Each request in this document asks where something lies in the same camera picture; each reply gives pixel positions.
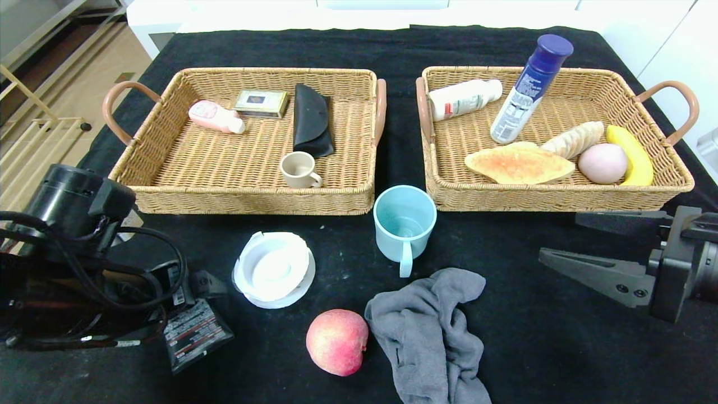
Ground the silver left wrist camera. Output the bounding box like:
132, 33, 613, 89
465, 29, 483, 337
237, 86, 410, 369
115, 209, 142, 245

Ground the flat toasted bread slice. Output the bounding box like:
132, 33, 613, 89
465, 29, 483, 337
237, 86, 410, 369
464, 141, 576, 186

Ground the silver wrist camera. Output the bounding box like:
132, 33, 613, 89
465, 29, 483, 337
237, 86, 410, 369
697, 128, 718, 183
115, 209, 142, 245

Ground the red apple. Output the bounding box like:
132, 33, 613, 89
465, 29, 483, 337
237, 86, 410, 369
306, 309, 370, 377

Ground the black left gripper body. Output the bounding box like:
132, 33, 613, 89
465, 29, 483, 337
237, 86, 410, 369
149, 259, 196, 307

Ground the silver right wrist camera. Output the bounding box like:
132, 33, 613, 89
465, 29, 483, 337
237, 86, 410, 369
697, 128, 718, 183

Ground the pale pink round fruit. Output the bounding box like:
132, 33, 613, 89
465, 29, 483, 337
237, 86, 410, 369
577, 143, 628, 185

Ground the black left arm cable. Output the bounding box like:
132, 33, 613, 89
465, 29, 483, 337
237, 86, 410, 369
0, 210, 188, 315

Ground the white plastic bottle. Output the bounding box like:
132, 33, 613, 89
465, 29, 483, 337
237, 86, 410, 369
429, 79, 504, 122

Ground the wicker basket with brown handles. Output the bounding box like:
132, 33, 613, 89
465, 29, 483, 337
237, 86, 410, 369
102, 67, 388, 216
416, 66, 700, 214

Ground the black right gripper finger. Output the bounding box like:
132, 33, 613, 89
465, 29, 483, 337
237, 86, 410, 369
538, 247, 662, 309
575, 210, 674, 241

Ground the light wooden wheeled rack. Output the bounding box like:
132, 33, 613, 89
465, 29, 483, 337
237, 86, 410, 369
0, 65, 93, 214

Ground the spray can with blue cap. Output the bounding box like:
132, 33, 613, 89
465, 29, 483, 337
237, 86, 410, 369
490, 34, 574, 145

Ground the wooden shelf unit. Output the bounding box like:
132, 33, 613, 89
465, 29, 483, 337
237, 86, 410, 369
0, 0, 127, 74

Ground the light blue plastic mug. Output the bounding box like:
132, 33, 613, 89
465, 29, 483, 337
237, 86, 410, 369
373, 185, 438, 279

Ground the white plastic lid dish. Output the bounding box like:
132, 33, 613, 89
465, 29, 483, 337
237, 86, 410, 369
232, 231, 316, 310

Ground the yellow banana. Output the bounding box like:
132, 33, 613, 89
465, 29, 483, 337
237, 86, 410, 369
605, 125, 655, 186

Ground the black soft pouch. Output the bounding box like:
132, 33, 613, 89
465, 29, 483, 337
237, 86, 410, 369
292, 83, 335, 159

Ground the golden striped croissant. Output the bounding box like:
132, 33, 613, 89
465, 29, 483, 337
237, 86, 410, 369
540, 121, 605, 160

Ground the grey cloth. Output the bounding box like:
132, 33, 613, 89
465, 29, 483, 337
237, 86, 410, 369
365, 268, 493, 404

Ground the small gold box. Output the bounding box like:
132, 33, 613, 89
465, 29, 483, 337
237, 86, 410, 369
233, 89, 290, 120

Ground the pink and white small bottle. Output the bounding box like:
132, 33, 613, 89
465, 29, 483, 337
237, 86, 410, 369
188, 100, 246, 135

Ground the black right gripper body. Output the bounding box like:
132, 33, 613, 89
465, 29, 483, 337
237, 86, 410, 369
649, 205, 718, 324

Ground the dark jar with printed label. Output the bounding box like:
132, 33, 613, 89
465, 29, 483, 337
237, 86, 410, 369
163, 299, 235, 375

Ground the small beige ceramic cup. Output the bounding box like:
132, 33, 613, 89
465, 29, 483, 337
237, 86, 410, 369
280, 151, 324, 189

